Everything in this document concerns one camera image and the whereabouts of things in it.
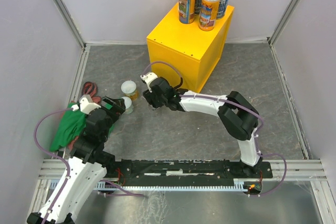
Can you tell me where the yellow box counter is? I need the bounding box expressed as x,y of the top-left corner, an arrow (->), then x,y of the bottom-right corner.
146,5 -> 235,92

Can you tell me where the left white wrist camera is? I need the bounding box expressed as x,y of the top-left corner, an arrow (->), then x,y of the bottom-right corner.
71,94 -> 101,115

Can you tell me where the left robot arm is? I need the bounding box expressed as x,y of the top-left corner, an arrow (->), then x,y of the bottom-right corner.
27,94 -> 125,223

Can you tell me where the grey slotted cable duct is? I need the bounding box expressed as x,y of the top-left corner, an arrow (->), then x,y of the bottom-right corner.
94,179 -> 249,190

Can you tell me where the green cloth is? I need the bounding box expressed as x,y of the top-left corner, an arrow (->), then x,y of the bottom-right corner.
49,103 -> 116,153

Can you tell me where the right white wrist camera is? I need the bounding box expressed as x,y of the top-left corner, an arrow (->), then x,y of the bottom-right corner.
140,72 -> 158,92

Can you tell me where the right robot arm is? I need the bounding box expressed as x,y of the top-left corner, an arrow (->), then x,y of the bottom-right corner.
141,72 -> 263,174

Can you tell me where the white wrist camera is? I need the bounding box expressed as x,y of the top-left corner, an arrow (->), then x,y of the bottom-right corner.
140,72 -> 158,92
71,94 -> 101,115

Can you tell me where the white lid small can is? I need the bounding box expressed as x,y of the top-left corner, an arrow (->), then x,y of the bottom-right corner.
149,104 -> 157,110

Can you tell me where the cartoon label can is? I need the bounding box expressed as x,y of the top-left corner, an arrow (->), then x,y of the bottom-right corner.
198,0 -> 219,31
178,0 -> 195,24

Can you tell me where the red cloth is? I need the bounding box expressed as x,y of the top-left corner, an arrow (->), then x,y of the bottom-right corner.
67,136 -> 79,151

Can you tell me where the red black strap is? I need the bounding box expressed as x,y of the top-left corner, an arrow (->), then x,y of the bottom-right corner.
82,81 -> 102,104

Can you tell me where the white lid yellow can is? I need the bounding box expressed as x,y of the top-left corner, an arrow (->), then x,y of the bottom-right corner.
121,80 -> 139,101

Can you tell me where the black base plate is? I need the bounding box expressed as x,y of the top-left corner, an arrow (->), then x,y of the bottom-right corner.
106,159 -> 273,185

